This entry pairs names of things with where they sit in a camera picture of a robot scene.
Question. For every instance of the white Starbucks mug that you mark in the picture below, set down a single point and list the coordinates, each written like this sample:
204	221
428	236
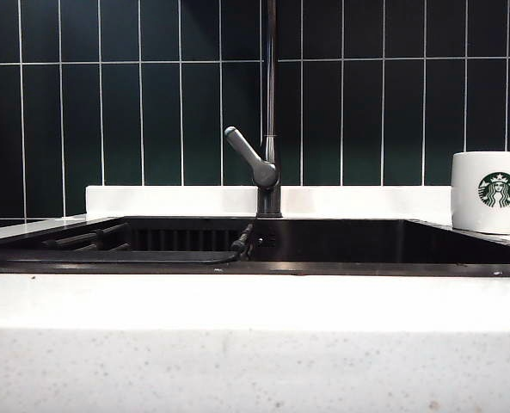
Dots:
469	198

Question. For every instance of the black sink drying rack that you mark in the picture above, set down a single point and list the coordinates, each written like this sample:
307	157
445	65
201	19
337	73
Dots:
121	257

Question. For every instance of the dark metal faucet lever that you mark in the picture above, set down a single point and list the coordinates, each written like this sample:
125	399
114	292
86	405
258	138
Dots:
248	155

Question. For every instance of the black kitchen sink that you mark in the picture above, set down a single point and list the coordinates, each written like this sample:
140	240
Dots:
366	245

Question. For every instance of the dark metal faucet body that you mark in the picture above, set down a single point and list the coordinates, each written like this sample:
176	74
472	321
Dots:
270	86

